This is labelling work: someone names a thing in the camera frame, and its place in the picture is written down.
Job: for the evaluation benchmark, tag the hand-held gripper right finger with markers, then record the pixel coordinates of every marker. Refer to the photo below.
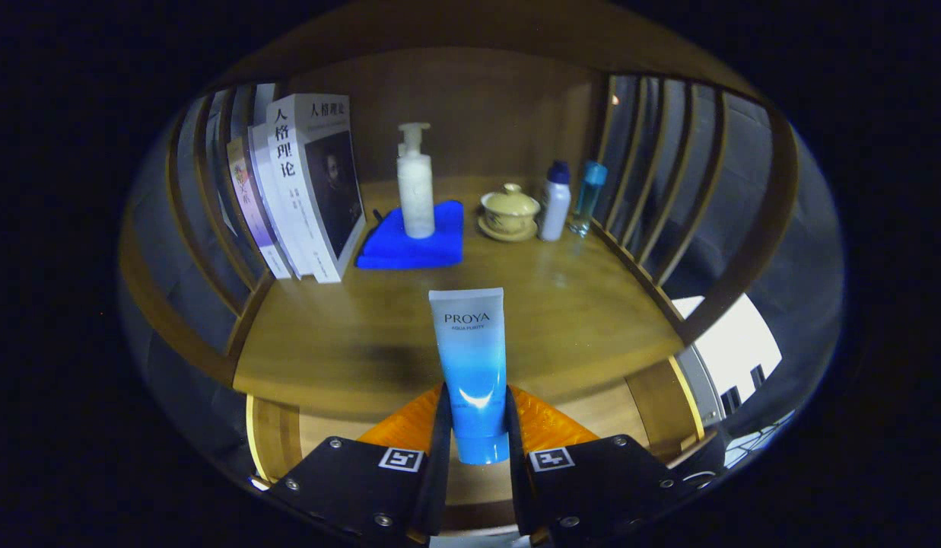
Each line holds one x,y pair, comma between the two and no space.
584,495

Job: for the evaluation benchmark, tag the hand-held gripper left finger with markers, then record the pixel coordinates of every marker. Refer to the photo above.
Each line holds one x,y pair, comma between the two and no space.
379,495

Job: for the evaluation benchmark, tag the brown wooden drawer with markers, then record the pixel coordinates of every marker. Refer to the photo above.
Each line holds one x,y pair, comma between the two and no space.
653,403

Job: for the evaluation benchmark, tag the blue cosmetic tube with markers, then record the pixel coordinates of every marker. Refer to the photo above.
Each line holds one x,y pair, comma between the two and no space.
470,350

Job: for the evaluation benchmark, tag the wooden countertop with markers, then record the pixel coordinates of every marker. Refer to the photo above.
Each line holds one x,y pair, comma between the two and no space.
561,304

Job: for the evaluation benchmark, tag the brown wooden cabinet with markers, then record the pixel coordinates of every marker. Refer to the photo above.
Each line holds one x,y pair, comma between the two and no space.
478,106

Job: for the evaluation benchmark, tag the blue folded cloth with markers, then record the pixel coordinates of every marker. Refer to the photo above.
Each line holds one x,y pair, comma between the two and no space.
386,247

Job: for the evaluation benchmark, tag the white bottle with blue cap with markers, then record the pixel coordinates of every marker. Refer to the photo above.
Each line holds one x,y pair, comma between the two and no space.
554,205

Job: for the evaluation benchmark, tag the yellow lidded tea cup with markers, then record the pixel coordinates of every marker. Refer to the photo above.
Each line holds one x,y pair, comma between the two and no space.
508,211

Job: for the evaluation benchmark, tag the clear blue bottle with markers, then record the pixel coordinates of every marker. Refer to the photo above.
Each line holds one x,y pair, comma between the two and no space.
587,198

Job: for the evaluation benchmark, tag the white pump bottle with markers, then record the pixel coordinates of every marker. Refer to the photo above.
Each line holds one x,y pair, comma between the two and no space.
415,190

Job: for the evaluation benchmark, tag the thick white book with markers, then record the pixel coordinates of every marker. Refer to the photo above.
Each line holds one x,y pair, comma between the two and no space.
295,190

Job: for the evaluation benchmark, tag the purple book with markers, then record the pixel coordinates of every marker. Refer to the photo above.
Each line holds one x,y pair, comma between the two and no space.
246,198

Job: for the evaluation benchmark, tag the thin white book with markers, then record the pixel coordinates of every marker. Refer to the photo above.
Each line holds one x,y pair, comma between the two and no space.
266,175

